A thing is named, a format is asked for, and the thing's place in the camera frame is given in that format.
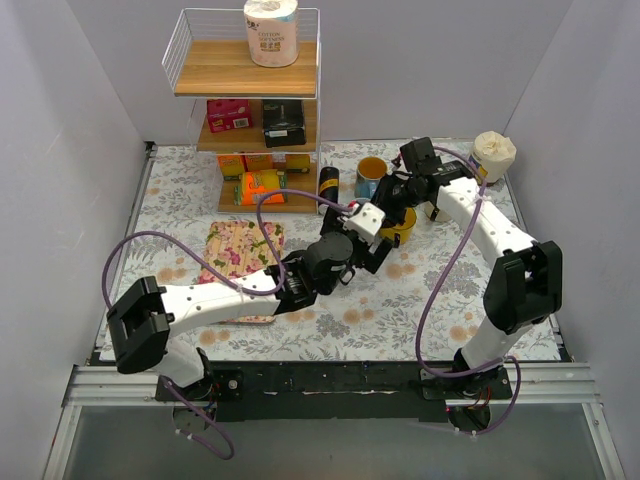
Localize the blue butterfly ceramic mug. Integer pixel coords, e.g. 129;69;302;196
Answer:
354;157;387;199

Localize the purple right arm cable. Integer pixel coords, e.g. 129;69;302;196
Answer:
414;145;522;437

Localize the black beverage can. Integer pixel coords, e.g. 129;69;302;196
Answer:
318;166;340;204

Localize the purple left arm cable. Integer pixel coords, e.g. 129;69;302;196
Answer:
102;188;359;460

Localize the cartoon jar with cloth lid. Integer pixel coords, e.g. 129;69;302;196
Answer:
469;131;517;186

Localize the orange yellow sponge pack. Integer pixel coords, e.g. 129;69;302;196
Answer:
234;169;287;206

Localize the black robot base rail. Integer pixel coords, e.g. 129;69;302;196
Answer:
180;361;512;428

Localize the black coffee bag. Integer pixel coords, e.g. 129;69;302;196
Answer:
261;99;307;148

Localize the yellow box right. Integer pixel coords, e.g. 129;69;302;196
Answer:
285;153;311;174

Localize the wrapped toilet paper roll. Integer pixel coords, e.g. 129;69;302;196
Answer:
243;0;299;68

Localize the yellow mug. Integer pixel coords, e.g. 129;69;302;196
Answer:
379;208;417;248

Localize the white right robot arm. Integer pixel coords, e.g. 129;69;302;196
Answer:
372;137;563;398

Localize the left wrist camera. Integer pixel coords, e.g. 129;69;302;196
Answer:
343;199;386;246

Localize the floral serving tray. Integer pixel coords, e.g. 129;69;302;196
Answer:
198;220;285;325

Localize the yellow box middle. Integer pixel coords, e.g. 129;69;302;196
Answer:
244;154;274;171

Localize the floral tablecloth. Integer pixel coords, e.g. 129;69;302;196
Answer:
113;146;491;361

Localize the wooden wire shelf rack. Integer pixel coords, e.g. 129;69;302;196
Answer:
162;8;321;213

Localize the yellow box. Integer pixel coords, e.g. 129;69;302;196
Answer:
285;153;311;174
244;154;274;171
216;154;246;181

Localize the cream ceramic mug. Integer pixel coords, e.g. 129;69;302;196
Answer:
424;201;451;223

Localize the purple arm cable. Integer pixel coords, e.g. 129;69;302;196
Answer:
414;145;522;437
102;188;359;460

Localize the red tissue box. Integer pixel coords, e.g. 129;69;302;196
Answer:
206;99;252;133

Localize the yellow box left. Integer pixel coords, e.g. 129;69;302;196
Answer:
216;154;246;181

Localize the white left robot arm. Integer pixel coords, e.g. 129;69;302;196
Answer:
107;202;393;400

